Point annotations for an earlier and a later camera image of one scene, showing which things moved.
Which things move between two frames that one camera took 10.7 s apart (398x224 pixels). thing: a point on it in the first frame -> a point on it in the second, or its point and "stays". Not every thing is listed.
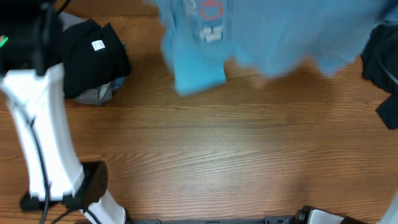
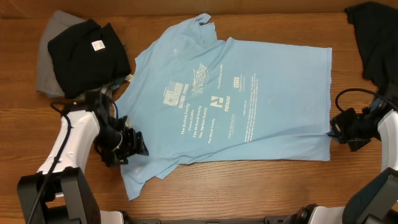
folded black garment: [93, 56] stays
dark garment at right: [380, 67] stays
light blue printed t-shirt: [269, 38] -> [196, 98]
